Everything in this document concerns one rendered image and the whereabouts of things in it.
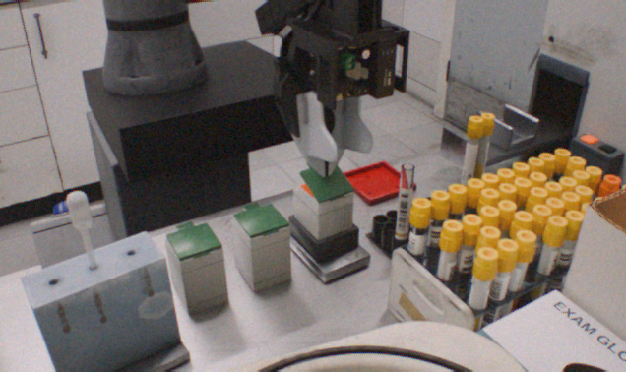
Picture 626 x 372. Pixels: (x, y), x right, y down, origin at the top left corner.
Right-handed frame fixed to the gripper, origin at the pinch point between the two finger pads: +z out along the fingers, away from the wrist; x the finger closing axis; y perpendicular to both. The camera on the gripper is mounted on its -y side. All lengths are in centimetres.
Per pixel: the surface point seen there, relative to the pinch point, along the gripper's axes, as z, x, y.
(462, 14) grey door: 42, 169, -147
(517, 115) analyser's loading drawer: 3.8, 31.4, -2.6
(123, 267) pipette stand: 0.3, -20.5, 5.5
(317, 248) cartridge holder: 7.3, -2.4, 3.4
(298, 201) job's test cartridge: 4.3, -2.1, -0.7
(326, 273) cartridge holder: 9.0, -2.5, 5.1
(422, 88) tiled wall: 90, 176, -176
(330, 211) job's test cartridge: 3.9, -0.8, 2.9
